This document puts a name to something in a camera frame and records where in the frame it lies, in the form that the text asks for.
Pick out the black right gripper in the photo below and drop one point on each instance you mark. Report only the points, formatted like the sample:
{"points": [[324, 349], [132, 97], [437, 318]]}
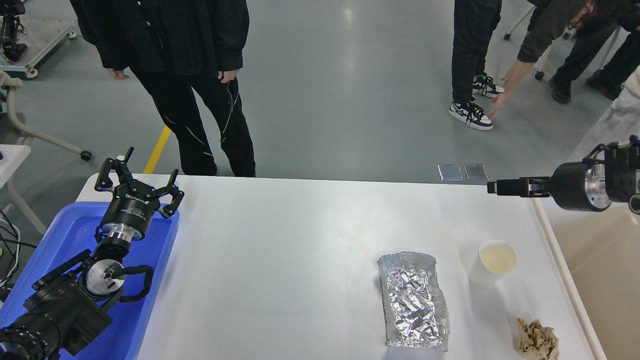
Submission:
{"points": [[574, 186]]}

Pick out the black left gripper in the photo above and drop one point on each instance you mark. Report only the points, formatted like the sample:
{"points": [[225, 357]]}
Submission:
{"points": [[128, 207]]}

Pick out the white paper cup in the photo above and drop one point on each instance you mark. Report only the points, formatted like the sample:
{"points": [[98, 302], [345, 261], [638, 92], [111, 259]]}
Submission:
{"points": [[493, 261]]}

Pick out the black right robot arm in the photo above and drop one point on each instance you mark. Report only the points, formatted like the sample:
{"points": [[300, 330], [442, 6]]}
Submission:
{"points": [[608, 174]]}

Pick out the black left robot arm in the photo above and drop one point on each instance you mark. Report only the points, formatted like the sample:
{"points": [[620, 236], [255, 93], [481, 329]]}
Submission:
{"points": [[69, 306]]}

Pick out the right metal floor plate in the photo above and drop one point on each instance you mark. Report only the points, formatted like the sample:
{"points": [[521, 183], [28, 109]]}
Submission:
{"points": [[476, 172]]}

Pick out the metal floor plate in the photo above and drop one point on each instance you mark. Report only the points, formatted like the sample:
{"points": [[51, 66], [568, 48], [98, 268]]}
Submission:
{"points": [[450, 173], [476, 172]]}

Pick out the beige plastic bin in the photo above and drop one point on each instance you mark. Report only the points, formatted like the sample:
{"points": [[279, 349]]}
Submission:
{"points": [[601, 251]]}

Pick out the left metal floor plate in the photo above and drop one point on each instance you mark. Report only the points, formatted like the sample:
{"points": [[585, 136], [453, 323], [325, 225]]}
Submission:
{"points": [[450, 173]]}

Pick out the person in white trousers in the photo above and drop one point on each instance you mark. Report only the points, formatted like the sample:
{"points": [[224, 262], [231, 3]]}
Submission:
{"points": [[617, 123]]}

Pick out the white side table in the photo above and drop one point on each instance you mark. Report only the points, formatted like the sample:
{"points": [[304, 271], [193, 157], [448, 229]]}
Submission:
{"points": [[12, 156]]}

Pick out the person in black coat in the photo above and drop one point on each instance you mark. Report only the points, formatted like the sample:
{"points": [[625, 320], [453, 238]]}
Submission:
{"points": [[180, 49]]}

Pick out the crumpled brown paper napkin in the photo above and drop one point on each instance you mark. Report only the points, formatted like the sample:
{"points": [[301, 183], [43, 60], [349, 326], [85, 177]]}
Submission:
{"points": [[537, 342]]}

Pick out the white office chair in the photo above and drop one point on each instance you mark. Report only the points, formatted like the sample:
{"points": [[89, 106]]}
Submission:
{"points": [[541, 63]]}

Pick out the seated person in black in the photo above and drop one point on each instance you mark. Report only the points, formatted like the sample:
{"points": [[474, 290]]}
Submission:
{"points": [[594, 21]]}

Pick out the crumpled aluminium foil tray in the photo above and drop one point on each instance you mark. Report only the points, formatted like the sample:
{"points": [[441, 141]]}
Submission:
{"points": [[414, 306]]}

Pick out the person with black-white sneakers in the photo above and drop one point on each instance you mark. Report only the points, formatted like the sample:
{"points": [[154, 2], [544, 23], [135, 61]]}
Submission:
{"points": [[474, 24]]}

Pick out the grey wheeled equipment cart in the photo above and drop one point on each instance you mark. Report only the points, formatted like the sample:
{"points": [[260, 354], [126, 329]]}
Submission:
{"points": [[25, 42]]}

